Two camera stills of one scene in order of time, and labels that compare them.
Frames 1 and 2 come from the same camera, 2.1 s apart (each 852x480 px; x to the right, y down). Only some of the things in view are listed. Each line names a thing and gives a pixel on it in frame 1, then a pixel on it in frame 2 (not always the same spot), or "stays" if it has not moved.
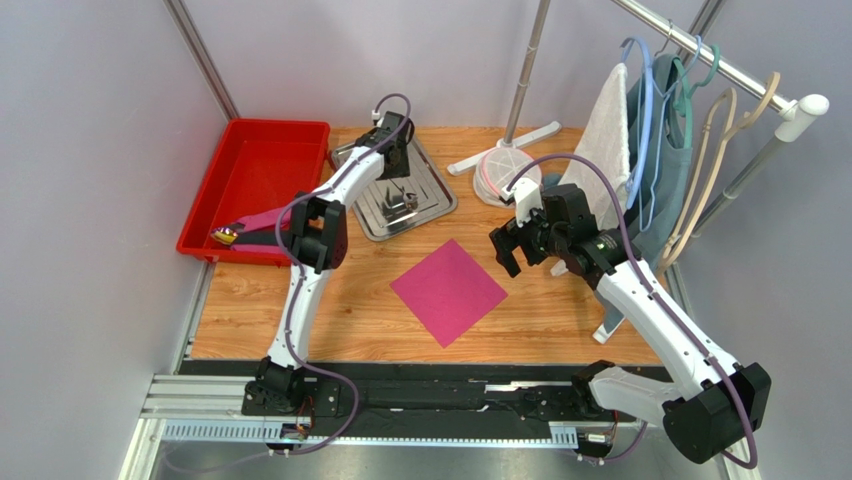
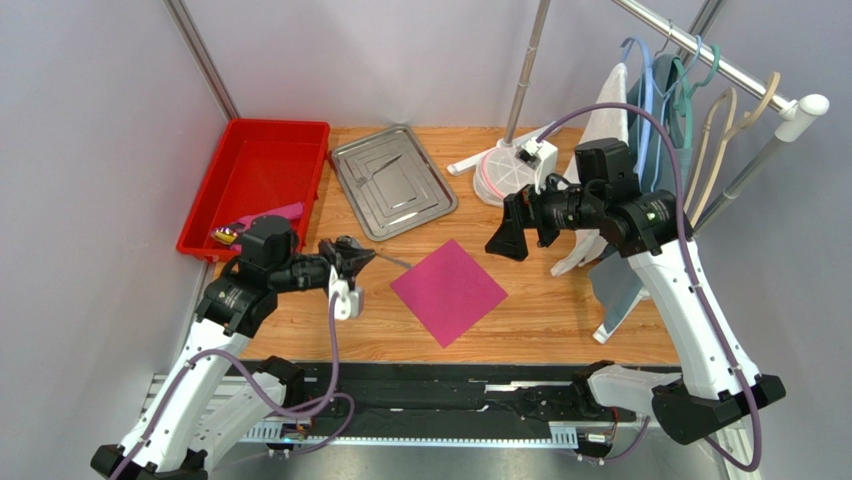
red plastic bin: x=259 y=168 stays
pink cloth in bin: x=256 y=232 stays
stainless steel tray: x=395 y=206 stays
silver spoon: x=410 y=200 → x=404 y=264
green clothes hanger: x=683 y=104 stays
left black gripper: x=403 y=170 → x=349 y=260
